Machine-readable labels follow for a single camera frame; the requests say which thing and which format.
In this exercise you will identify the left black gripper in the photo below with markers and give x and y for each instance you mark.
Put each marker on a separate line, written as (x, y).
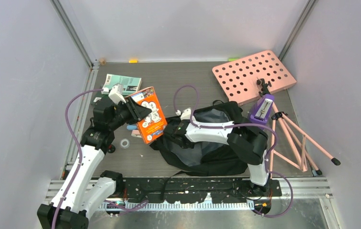
(136, 111)

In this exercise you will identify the orange book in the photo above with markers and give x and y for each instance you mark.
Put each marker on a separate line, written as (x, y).
(152, 126)

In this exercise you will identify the teal book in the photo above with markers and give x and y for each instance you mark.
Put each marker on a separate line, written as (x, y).
(129, 84)

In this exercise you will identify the dark green book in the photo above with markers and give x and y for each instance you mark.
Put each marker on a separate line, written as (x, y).
(99, 99)

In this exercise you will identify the black backpack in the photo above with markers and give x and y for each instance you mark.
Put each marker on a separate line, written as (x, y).
(205, 159)

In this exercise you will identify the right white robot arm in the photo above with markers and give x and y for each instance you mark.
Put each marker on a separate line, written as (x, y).
(247, 140)

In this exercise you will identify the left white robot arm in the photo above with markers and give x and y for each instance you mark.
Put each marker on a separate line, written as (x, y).
(74, 205)

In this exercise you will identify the blue eraser pen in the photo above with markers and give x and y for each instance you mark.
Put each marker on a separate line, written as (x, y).
(132, 127)

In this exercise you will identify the pink correction tape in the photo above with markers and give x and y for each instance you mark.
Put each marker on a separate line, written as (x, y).
(136, 133)

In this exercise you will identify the clear tape roll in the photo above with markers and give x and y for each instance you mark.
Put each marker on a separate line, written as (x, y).
(124, 143)

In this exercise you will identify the red black stamp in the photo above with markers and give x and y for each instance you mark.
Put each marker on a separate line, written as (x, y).
(111, 149)

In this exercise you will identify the small wooden cork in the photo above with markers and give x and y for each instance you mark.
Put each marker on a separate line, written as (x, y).
(102, 61)

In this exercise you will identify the pink perforated stand board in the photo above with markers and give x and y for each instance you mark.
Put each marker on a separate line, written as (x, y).
(238, 78)

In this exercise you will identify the purple metronome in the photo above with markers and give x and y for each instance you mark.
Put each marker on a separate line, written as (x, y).
(260, 112)

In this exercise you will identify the pink tripod legs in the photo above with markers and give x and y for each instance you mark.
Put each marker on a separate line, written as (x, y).
(296, 137)

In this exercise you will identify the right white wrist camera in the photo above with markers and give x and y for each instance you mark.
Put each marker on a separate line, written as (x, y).
(185, 114)

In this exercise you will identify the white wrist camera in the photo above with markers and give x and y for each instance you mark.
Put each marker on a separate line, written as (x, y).
(185, 114)
(115, 93)

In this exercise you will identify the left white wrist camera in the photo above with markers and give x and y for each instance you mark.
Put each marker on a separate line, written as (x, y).
(115, 93)

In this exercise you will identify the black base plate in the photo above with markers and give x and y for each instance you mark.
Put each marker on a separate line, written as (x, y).
(188, 190)

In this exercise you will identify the slotted aluminium rail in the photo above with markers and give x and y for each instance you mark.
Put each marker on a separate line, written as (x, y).
(204, 206)

